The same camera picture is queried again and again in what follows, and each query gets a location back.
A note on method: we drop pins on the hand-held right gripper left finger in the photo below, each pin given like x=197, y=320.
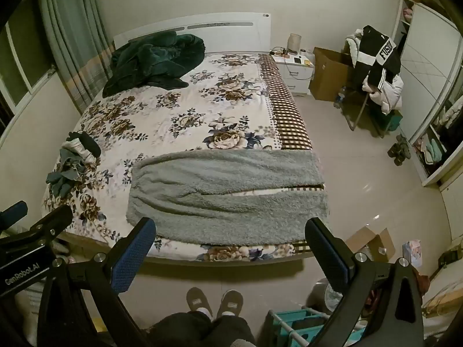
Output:
x=135, y=253

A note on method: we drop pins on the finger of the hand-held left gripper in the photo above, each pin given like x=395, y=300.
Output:
x=50, y=222
x=14, y=211

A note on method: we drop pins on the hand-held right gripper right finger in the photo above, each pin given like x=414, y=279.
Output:
x=325, y=253

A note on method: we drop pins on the grey fluffy towel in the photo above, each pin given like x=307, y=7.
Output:
x=224, y=188

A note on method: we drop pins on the flattened cardboard box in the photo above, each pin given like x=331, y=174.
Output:
x=361, y=238

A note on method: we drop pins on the white round container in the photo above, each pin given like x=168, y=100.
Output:
x=327, y=298

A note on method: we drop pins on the grey-green cloth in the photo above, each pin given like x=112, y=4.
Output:
x=65, y=177

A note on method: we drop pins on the white striped cloth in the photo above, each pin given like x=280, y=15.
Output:
x=74, y=149

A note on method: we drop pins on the rack with teal bins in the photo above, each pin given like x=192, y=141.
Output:
x=300, y=327

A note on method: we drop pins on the person's left slipper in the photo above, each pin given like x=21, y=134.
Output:
x=199, y=302

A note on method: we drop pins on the person's slipper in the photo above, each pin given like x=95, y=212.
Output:
x=199, y=302
x=229, y=303

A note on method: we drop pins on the black cloth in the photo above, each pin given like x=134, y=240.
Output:
x=90, y=144

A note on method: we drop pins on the person's legs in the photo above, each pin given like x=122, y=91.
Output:
x=202, y=330

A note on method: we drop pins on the person's right slipper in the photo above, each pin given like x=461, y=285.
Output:
x=229, y=303

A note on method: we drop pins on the dark floor slipper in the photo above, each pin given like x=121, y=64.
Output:
x=404, y=144
x=394, y=150

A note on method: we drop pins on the window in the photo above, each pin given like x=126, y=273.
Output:
x=21, y=65

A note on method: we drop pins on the water bottle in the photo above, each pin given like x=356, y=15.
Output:
x=338, y=100

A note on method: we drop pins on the wooden chair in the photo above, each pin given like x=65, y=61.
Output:
x=356, y=95

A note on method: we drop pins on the bed with floral sheet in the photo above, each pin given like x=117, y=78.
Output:
x=173, y=90

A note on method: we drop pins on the large cardboard box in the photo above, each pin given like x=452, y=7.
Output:
x=331, y=76

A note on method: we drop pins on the white nightstand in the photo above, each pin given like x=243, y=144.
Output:
x=294, y=76

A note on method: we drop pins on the green curtain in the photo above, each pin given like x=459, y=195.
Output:
x=72, y=32

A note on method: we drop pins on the dark green blanket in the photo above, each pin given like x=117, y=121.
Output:
x=152, y=61

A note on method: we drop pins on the black and white jacket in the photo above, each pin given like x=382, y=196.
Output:
x=376, y=48

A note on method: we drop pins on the white wardrobe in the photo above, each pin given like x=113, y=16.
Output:
x=423, y=50

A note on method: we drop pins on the white headboard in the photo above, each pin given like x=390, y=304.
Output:
x=224, y=32

